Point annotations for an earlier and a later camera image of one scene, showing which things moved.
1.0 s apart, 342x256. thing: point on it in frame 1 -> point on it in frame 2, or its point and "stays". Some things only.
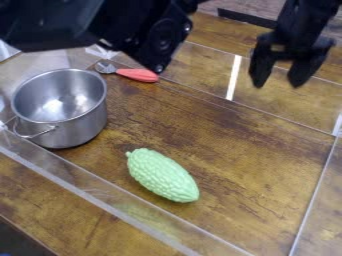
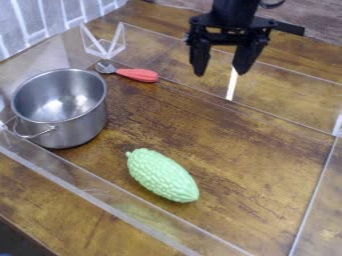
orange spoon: x=107 y=66 stays
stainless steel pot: x=59 y=105 stays
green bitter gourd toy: x=163 y=175 stays
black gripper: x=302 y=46 -> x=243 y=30
